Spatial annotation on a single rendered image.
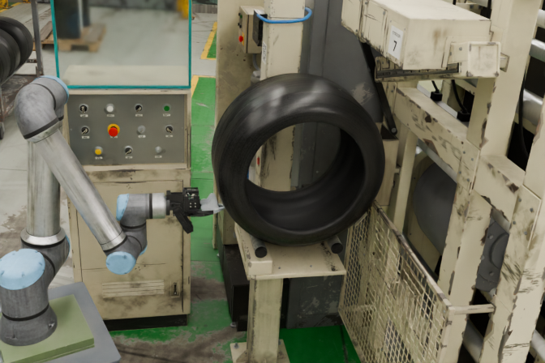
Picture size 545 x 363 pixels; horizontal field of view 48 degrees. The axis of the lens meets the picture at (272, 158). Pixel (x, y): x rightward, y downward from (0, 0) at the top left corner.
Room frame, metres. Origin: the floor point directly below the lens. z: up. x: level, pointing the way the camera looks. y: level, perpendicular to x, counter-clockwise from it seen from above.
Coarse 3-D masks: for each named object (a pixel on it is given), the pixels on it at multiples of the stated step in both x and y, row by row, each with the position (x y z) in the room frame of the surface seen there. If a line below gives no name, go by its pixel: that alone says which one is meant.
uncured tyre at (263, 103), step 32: (256, 96) 1.95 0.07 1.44; (288, 96) 1.88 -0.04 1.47; (320, 96) 1.90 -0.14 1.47; (352, 96) 2.06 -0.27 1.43; (224, 128) 1.94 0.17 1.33; (256, 128) 1.83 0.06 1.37; (352, 128) 1.89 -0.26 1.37; (224, 160) 1.84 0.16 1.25; (352, 160) 2.18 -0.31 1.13; (384, 160) 1.96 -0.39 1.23; (224, 192) 1.83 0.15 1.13; (256, 192) 2.12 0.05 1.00; (288, 192) 2.16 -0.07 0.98; (320, 192) 2.17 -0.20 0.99; (352, 192) 2.09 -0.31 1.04; (256, 224) 1.83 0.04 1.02; (288, 224) 2.03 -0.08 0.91; (320, 224) 1.90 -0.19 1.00; (352, 224) 1.94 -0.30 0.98
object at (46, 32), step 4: (48, 24) 8.60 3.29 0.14; (44, 28) 8.33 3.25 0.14; (48, 28) 8.35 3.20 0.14; (52, 28) 8.36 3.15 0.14; (44, 32) 8.10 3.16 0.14; (48, 32) 8.11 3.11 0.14; (52, 32) 8.21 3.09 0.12; (44, 36) 7.87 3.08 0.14; (48, 36) 8.22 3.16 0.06; (52, 36) 7.90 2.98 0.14; (44, 40) 7.73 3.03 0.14; (48, 40) 7.71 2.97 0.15; (52, 40) 7.73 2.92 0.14; (44, 44) 7.97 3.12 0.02
